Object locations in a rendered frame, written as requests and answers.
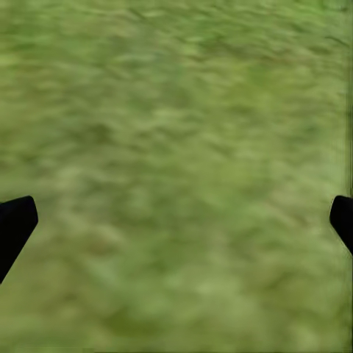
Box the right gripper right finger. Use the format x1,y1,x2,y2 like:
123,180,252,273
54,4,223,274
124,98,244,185
329,195,353,255

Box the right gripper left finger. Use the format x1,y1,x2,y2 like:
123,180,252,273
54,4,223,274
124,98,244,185
0,196,38,284

